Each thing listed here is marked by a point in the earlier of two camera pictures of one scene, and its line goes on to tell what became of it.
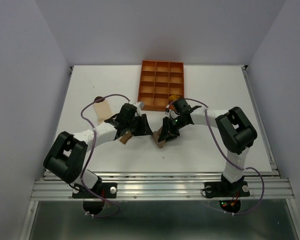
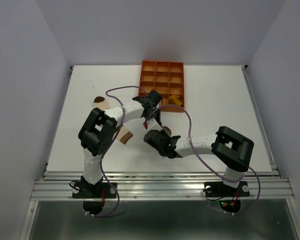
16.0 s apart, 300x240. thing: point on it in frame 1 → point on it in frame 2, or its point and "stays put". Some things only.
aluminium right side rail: (260, 120) stays put
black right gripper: (168, 132) → (164, 132)
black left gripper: (144, 129) → (158, 112)
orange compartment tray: (159, 80) stays put
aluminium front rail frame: (263, 185) stays put
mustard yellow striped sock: (173, 98) stays put
